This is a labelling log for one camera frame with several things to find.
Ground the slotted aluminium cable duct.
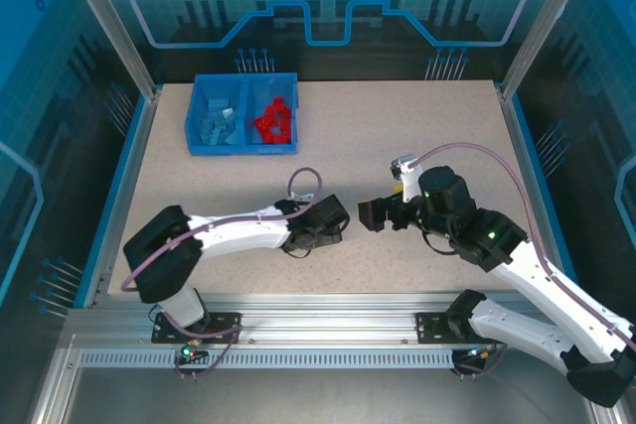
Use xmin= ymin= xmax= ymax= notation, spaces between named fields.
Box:
xmin=79 ymin=350 xmax=463 ymax=369

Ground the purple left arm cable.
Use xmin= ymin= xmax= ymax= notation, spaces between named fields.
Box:
xmin=120 ymin=167 xmax=325 ymax=294

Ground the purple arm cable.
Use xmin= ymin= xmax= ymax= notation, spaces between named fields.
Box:
xmin=410 ymin=142 xmax=636 ymax=351
xmin=120 ymin=167 xmax=325 ymax=294

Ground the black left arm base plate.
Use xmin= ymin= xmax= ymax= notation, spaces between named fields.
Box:
xmin=151 ymin=312 xmax=243 ymax=345

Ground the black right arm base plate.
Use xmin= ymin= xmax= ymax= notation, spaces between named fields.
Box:
xmin=415 ymin=312 xmax=498 ymax=345

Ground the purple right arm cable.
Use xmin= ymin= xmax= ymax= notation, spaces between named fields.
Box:
xmin=410 ymin=142 xmax=636 ymax=351

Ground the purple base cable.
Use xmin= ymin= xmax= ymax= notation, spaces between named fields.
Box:
xmin=451 ymin=342 xmax=508 ymax=379
xmin=172 ymin=324 xmax=244 ymax=379

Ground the blue divided plastic bin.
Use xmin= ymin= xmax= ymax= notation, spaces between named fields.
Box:
xmin=184 ymin=71 xmax=301 ymax=157

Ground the aluminium mounting rail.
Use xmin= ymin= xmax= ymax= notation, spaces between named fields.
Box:
xmin=64 ymin=293 xmax=548 ymax=348

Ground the aluminium frame post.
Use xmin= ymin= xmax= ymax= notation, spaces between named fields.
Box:
xmin=57 ymin=0 xmax=161 ymax=100
xmin=498 ymin=0 xmax=592 ymax=100

